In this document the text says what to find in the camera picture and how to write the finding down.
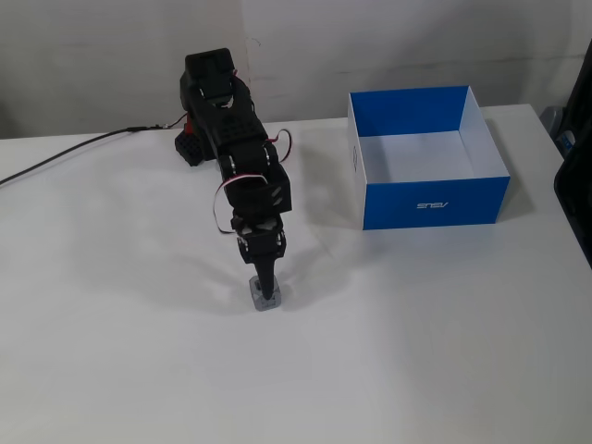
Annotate black power cable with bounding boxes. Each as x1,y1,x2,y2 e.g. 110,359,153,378
0,125,161,188

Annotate gray object with blue label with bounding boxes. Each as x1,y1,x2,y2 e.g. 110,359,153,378
540,105,577,161

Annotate black clamp block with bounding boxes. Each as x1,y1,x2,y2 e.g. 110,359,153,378
174,131,207,167

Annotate pink white servo wire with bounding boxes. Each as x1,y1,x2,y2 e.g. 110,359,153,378
212,129,296,236

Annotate blue white cardboard box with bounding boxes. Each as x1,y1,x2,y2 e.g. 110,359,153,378
346,84,512,231

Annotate gray block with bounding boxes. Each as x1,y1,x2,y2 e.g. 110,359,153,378
246,275,283,313

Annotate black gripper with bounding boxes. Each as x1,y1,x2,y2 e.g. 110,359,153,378
229,213,288,299

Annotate black plastic case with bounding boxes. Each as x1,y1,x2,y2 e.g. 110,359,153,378
552,36,592,271

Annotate thin red black wires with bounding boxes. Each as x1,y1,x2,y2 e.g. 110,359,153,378
156,115,190,131

